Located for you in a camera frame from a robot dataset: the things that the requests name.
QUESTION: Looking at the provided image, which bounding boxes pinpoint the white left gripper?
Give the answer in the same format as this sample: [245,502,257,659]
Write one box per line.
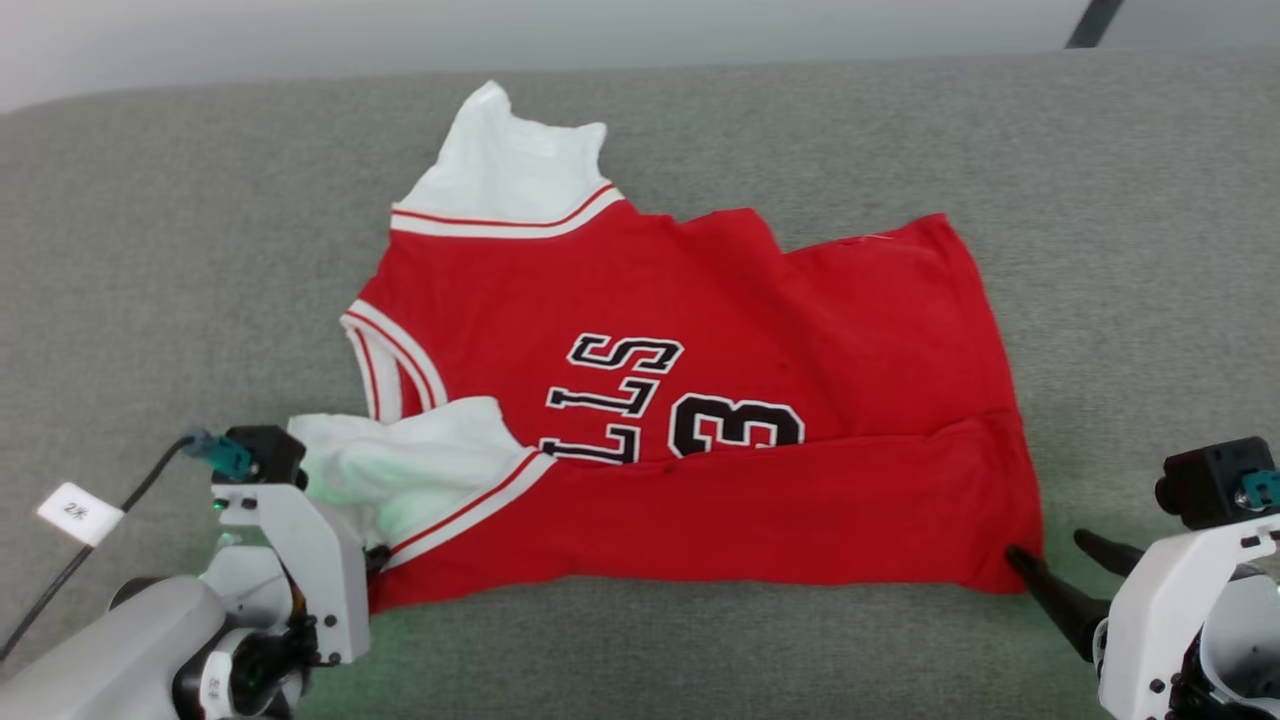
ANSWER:
[210,482,393,666]

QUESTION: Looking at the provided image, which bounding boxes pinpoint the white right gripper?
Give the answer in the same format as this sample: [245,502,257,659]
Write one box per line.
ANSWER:
[1005,515,1280,720]

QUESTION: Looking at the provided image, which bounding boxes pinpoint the red and white basketball jersey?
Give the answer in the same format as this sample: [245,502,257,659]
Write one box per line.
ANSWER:
[288,80,1046,613]

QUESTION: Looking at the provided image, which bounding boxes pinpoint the grey fabric sofa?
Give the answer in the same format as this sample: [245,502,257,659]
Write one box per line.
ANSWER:
[0,45,1280,720]

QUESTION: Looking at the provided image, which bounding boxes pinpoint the teal left camera connector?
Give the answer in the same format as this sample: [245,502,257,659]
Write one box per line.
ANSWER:
[183,430,253,483]

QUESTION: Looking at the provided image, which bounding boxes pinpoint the white cable label tag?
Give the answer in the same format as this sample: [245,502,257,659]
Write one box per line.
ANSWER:
[37,482,126,547]

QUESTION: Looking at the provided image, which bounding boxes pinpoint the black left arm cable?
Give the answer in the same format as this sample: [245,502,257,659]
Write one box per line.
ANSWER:
[0,435,196,661]

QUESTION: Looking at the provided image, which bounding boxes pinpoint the dark rounded post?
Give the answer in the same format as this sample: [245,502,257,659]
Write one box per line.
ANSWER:
[1065,0,1126,49]

